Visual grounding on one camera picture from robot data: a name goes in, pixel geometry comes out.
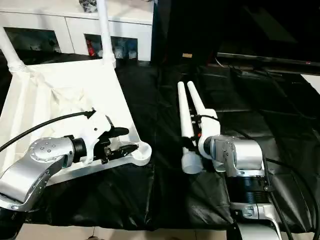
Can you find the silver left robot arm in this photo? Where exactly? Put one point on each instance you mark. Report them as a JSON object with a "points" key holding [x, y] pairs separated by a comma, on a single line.
{"points": [[37, 155]]}

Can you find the white plastic table leg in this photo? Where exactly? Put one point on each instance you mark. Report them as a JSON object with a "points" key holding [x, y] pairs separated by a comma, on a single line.
{"points": [[197, 97], [185, 112], [11, 55], [105, 32]]}

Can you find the white plastic table top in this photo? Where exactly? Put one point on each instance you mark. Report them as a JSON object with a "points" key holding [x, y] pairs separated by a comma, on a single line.
{"points": [[37, 100]]}

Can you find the small tan tag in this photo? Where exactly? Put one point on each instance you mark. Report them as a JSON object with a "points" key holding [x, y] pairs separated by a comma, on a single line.
{"points": [[187, 55]]}

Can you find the black bundle on cabinet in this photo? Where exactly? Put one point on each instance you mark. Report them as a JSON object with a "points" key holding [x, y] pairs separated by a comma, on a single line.
{"points": [[88, 5]]}

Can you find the black metal rod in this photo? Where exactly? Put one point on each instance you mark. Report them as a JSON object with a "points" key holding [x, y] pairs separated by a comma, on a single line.
{"points": [[270, 60]]}

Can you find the white cabinet with glass doors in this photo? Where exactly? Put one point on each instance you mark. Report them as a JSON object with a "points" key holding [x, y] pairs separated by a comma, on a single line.
{"points": [[75, 27]]}

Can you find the white cup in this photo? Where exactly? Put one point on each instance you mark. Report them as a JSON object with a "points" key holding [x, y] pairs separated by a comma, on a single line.
{"points": [[131, 54]]}

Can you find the black backdrop cloth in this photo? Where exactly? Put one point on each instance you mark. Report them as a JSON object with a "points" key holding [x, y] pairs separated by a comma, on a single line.
{"points": [[250, 25]]}

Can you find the white flat panel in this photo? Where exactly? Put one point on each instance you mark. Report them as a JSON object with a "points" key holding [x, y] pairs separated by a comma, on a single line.
{"points": [[312, 82]]}

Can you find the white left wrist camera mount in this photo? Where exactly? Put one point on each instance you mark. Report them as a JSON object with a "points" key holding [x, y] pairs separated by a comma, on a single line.
{"points": [[96, 127]]}

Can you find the black plastic mat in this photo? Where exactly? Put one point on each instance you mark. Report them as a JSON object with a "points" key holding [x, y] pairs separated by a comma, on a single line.
{"points": [[150, 195]]}

